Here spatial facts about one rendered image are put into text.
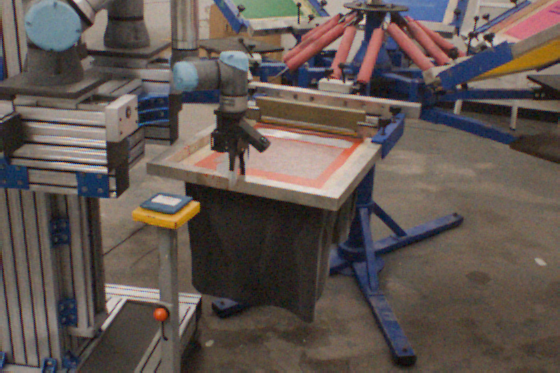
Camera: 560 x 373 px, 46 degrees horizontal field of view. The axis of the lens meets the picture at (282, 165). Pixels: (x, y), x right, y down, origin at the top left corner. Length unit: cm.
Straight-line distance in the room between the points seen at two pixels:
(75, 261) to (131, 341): 45
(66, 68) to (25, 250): 70
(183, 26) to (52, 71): 35
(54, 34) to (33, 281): 95
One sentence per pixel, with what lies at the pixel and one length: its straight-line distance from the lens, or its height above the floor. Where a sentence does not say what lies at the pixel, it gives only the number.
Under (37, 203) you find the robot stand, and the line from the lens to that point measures 214.
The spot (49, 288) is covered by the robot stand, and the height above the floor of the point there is 54.
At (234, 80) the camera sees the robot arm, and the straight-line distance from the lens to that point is 173.
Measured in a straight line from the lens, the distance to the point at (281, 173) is 197.
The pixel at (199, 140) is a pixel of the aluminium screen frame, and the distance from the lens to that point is 215.
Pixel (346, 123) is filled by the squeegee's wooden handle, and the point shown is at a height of 101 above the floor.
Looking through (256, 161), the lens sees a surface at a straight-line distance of 206.
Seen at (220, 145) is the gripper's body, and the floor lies 108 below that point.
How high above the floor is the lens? 168
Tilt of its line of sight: 21 degrees down
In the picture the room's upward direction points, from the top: 2 degrees clockwise
